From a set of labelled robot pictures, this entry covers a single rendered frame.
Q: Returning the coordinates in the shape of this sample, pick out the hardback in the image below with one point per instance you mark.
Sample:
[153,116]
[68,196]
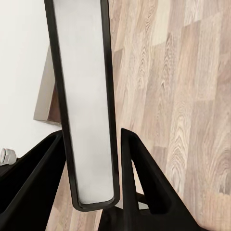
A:
[80,40]

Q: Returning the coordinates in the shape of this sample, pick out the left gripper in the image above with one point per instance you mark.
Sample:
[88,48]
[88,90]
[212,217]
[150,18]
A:
[4,168]

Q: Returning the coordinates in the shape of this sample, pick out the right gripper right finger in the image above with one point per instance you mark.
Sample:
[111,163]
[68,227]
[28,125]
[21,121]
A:
[168,212]

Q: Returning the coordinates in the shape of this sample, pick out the bench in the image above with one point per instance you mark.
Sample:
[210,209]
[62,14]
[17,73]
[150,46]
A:
[47,107]

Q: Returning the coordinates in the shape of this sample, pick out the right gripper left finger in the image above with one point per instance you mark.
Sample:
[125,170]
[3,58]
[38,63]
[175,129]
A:
[28,187]

